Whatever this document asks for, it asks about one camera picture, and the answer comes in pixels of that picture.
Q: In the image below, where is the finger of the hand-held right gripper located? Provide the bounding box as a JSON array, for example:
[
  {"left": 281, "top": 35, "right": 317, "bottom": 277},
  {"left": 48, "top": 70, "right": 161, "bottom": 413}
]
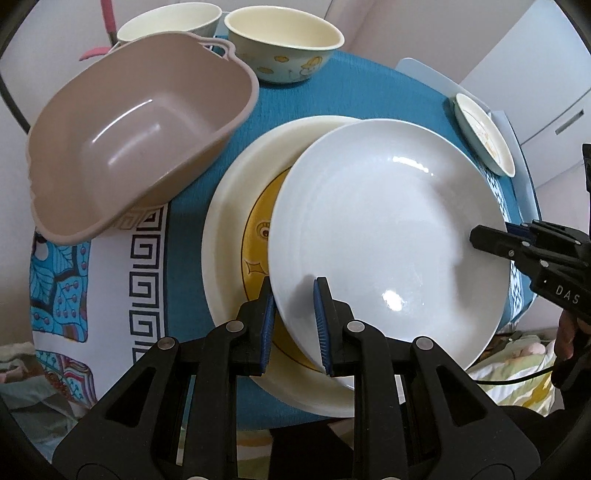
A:
[
  {"left": 470, "top": 224, "right": 550, "bottom": 278},
  {"left": 505, "top": 220, "right": 580, "bottom": 252}
]

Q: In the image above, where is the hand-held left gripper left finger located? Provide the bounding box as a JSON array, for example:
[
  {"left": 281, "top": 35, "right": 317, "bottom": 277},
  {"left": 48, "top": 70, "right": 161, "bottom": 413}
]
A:
[{"left": 52, "top": 276, "right": 278, "bottom": 480}]

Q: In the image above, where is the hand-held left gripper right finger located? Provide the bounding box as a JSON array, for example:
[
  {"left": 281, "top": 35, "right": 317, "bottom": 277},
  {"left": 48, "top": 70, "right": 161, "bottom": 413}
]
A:
[{"left": 313, "top": 277, "right": 541, "bottom": 480}]

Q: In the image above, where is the large white plate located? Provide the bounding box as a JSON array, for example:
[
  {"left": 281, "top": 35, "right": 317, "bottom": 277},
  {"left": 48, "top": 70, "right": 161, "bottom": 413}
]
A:
[{"left": 268, "top": 119, "right": 514, "bottom": 376}]

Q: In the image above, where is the cream plate with yellow design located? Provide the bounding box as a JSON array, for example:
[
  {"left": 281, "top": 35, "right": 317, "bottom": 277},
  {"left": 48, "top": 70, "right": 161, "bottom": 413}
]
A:
[{"left": 202, "top": 115, "right": 370, "bottom": 418}]

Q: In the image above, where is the small cream plate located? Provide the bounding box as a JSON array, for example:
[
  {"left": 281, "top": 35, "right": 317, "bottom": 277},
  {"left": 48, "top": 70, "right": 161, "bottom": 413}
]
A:
[{"left": 452, "top": 93, "right": 516, "bottom": 177}]

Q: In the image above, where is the beige plastic basin with handles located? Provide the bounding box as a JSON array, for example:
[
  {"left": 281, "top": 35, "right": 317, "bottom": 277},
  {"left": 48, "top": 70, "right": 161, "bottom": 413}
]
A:
[{"left": 25, "top": 36, "right": 260, "bottom": 243}]

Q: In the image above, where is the cream bowl with floral print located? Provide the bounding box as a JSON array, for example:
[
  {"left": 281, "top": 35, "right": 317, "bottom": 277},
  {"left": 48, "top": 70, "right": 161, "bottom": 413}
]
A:
[{"left": 224, "top": 9, "right": 345, "bottom": 84}]

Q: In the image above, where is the plain cream bowl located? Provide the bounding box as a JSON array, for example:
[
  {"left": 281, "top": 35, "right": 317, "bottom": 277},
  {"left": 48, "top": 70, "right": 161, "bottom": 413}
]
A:
[{"left": 116, "top": 2, "right": 223, "bottom": 47}]

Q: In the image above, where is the person's right hand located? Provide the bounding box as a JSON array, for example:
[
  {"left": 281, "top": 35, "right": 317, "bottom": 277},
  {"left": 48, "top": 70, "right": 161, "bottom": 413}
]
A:
[{"left": 555, "top": 314, "right": 578, "bottom": 363}]

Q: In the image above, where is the white cabinet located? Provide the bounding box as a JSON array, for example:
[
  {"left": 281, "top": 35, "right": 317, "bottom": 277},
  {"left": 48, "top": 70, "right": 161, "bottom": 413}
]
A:
[{"left": 457, "top": 0, "right": 591, "bottom": 195}]

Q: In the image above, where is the blue patterned tablecloth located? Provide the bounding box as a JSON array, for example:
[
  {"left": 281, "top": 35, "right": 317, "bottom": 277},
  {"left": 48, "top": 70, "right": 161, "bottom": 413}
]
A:
[{"left": 28, "top": 34, "right": 541, "bottom": 432}]

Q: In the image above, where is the black rod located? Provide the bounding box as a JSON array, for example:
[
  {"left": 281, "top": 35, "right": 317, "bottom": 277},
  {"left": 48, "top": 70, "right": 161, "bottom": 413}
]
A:
[{"left": 0, "top": 69, "right": 31, "bottom": 136}]

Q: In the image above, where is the black cable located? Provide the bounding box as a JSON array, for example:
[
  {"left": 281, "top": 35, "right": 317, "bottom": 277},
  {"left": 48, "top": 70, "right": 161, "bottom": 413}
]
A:
[{"left": 473, "top": 368, "right": 555, "bottom": 385}]

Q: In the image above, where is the pink plastic handle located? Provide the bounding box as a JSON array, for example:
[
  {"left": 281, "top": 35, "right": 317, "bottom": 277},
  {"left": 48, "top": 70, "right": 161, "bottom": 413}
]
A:
[{"left": 78, "top": 0, "right": 118, "bottom": 62}]

